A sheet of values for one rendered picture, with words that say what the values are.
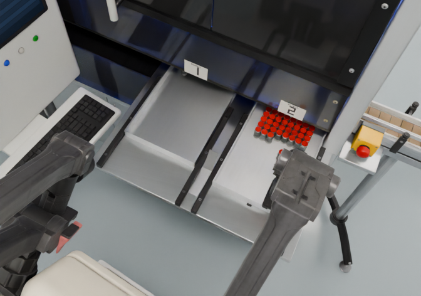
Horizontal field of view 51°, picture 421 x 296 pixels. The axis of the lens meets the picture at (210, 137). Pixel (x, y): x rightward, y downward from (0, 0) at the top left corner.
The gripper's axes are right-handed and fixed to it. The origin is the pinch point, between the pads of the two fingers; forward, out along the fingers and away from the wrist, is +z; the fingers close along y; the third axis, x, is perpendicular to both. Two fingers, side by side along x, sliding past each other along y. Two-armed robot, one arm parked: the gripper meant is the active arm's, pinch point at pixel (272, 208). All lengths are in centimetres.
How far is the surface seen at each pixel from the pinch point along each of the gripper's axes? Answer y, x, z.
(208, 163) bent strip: 4.8, 24.4, 0.1
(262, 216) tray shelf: -2.5, 1.8, 2.6
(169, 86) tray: 27, 51, 0
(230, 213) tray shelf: -6.4, 11.1, 2.9
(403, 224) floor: 69, -65, 86
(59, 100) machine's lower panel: 31, 116, 55
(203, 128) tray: 16.9, 32.3, 1.1
